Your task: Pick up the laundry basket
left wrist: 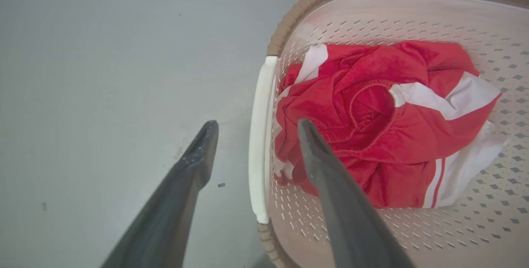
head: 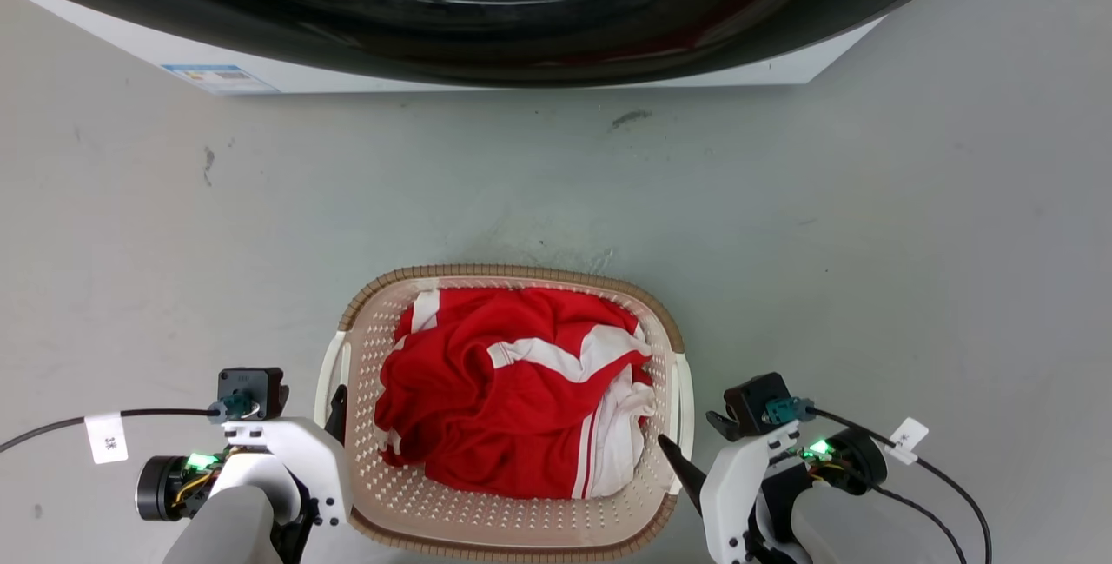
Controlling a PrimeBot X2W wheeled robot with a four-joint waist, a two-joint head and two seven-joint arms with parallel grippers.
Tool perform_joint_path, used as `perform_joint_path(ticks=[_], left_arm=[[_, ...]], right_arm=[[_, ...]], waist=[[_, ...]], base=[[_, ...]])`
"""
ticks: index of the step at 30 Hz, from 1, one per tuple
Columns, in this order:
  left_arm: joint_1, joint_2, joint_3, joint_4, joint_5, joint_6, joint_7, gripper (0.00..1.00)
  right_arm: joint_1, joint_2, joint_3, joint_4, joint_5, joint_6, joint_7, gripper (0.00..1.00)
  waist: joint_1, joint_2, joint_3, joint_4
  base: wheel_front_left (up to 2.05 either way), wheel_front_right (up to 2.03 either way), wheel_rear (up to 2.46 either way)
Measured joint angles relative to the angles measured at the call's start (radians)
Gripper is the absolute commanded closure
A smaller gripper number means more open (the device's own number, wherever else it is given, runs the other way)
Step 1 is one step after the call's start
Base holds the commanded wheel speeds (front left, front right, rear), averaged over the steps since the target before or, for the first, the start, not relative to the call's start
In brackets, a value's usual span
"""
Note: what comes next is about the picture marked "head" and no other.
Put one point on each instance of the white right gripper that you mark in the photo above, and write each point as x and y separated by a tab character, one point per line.
734	486

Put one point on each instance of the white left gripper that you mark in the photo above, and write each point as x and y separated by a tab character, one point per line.
300	451

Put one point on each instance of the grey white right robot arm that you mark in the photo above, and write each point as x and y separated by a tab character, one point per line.
834	503

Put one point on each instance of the beige perforated plastic laundry basket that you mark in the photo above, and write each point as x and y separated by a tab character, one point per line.
521	520

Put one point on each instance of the red and white garment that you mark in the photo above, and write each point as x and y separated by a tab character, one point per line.
495	416

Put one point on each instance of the blue white energy label sticker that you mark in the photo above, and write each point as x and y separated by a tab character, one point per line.
219	77

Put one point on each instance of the white washing machine body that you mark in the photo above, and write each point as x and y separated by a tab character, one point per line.
104	36

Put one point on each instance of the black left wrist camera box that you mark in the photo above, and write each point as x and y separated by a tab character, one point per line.
252	390

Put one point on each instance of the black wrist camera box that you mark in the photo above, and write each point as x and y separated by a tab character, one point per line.
252	390
757	406

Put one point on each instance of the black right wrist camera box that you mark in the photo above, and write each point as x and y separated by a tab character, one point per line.
757	406

